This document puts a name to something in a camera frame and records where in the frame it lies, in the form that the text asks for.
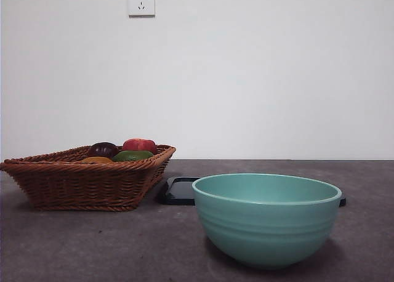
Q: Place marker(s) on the brown yellow kiwifruit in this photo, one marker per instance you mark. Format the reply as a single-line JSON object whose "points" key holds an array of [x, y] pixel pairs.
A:
{"points": [[97, 159]]}

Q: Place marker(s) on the teal ribbed bowl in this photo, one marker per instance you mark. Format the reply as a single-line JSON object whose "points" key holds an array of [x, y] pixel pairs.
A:
{"points": [[267, 229]]}

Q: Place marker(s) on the red apple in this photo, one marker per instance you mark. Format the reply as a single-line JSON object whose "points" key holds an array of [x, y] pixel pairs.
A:
{"points": [[138, 144]]}

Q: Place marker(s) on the black rectangular tray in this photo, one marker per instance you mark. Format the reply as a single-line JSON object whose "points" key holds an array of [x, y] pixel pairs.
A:
{"points": [[178, 192]]}

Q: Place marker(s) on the green fruit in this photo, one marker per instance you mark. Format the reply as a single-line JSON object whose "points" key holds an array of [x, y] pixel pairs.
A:
{"points": [[132, 155]]}

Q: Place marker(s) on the dark purple fruit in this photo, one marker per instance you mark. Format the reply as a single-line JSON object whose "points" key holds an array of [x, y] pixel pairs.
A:
{"points": [[103, 148]]}

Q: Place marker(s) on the brown wicker basket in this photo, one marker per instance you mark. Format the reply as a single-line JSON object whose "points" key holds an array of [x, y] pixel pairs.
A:
{"points": [[83, 183]]}

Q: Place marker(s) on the white wall power socket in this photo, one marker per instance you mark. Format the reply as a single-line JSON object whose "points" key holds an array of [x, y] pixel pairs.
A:
{"points": [[147, 5]]}

